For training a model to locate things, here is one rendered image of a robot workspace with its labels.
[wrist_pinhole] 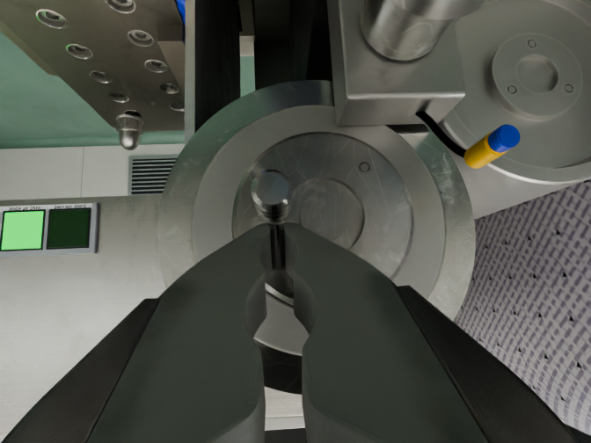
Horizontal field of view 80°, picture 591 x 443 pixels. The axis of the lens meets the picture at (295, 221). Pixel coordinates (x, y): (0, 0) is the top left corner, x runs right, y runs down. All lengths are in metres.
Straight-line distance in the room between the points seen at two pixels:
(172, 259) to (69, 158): 3.30
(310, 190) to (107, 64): 0.35
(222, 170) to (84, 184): 3.18
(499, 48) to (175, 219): 0.19
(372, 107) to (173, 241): 0.10
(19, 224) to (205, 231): 0.46
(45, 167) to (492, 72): 3.44
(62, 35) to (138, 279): 0.29
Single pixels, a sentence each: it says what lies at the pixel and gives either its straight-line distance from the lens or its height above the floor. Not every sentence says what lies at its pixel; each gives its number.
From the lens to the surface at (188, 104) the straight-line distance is 0.19.
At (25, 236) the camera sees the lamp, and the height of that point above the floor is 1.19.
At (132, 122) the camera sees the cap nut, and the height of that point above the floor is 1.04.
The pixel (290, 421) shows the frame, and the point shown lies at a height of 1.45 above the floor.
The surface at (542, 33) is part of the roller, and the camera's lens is 0.26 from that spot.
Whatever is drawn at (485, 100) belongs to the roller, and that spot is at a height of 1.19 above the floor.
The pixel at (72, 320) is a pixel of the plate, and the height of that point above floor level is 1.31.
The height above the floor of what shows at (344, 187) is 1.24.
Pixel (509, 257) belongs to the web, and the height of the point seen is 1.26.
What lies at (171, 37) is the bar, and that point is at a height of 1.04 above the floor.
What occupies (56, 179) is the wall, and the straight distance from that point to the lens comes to 3.45.
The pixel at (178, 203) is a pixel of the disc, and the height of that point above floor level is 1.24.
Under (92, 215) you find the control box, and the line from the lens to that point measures 0.56.
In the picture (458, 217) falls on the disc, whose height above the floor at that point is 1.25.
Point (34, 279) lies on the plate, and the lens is 0.59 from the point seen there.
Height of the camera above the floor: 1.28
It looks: 10 degrees down
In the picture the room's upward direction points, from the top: 177 degrees clockwise
